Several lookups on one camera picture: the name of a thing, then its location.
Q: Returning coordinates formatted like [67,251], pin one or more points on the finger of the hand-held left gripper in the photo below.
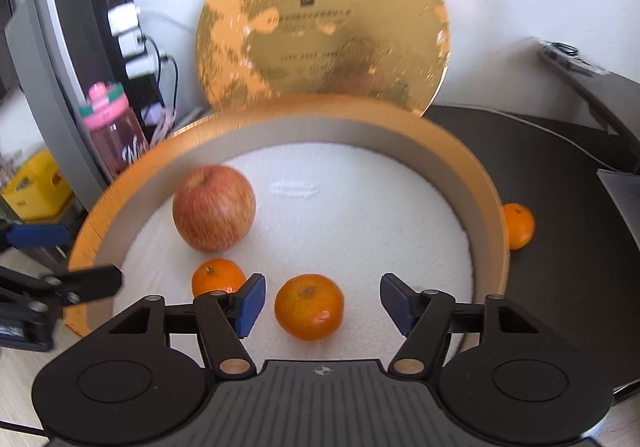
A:
[85,281]
[37,234]

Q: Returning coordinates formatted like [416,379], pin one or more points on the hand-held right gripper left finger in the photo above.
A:
[251,303]

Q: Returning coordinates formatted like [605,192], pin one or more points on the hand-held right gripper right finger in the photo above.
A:
[394,303]

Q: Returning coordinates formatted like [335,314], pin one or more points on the large orange tangerine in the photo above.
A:
[310,307]

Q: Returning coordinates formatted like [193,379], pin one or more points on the round gold gift box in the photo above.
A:
[452,164]

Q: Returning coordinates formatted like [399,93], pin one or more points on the light wooden desktop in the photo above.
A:
[15,387]

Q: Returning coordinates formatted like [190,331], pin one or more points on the small orange tangerine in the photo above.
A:
[216,277]
[520,227]

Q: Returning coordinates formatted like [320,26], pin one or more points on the yellow plastic box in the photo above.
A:
[35,187]

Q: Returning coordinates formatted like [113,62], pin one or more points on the white foam liner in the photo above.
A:
[350,227]

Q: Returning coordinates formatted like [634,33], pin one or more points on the red apple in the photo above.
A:
[214,207]

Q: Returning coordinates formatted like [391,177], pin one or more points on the pink water bottle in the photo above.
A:
[117,137]

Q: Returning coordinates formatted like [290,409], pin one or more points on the grey monitor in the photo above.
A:
[50,77]

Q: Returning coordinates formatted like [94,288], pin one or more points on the black desk mat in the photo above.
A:
[560,277]

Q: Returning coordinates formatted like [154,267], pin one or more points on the white charger plug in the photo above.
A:
[131,42]
[141,65]
[122,19]

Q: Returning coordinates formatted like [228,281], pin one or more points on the grey flat panel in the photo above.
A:
[622,197]

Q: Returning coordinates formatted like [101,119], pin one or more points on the round gold box lid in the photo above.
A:
[325,27]

